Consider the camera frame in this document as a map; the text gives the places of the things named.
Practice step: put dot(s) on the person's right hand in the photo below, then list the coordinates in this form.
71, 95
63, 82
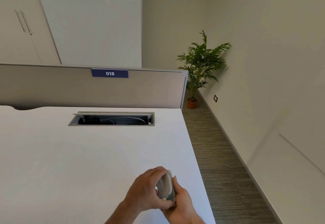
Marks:
181, 206

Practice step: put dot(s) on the person's left hand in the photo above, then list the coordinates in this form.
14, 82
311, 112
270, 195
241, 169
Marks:
142, 190

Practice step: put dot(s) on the person's right thumb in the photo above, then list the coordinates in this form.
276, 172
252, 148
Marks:
175, 183

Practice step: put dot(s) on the person's left thumb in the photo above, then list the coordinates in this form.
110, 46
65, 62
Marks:
166, 204

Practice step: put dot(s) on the small grey case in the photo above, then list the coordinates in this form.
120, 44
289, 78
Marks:
166, 185

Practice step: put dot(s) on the person's left forearm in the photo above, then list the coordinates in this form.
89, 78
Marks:
117, 215

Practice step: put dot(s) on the grey baseboard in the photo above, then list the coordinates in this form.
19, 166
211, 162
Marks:
236, 152

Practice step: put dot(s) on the terracotta plant pot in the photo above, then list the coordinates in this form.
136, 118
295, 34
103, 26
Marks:
192, 103

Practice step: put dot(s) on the green potted palm plant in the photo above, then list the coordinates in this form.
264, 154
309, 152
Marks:
201, 58

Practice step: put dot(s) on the blue label plate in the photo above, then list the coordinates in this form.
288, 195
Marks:
110, 73

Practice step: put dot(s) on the grey desk partition panel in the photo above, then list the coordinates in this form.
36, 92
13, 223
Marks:
76, 89

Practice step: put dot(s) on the white glass board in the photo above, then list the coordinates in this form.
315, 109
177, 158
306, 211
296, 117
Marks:
96, 20

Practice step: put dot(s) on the beige cabinet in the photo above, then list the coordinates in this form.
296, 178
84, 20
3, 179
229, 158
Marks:
20, 20

